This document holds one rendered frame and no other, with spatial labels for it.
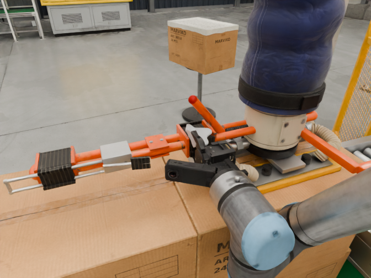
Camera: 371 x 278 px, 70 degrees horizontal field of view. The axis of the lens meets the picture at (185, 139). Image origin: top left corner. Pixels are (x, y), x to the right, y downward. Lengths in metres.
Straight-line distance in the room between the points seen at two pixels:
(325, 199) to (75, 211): 0.58
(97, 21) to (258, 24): 7.35
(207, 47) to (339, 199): 2.15
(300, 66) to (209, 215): 0.41
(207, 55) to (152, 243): 2.09
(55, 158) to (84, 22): 7.28
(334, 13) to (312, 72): 0.12
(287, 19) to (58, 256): 0.70
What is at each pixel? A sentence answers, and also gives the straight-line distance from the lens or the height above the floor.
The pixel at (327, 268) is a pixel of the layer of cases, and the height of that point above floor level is 0.47.
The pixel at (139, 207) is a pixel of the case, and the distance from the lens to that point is 0.73.
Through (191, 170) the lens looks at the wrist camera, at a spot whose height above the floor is 1.10.
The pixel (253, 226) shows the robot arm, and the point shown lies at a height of 1.12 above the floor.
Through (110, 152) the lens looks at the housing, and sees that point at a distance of 0.67.
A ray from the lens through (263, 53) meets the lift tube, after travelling 0.68.
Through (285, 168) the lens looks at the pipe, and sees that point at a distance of 0.79.
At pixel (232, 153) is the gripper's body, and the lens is 0.62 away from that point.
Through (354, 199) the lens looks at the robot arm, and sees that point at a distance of 0.49.
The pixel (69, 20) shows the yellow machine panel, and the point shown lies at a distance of 7.83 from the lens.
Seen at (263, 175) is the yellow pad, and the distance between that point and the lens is 0.79.
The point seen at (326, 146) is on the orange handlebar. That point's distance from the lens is 0.76.
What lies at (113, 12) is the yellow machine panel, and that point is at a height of 0.49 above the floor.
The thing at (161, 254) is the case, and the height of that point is 0.91.
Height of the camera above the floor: 1.47
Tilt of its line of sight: 33 degrees down
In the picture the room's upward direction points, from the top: straight up
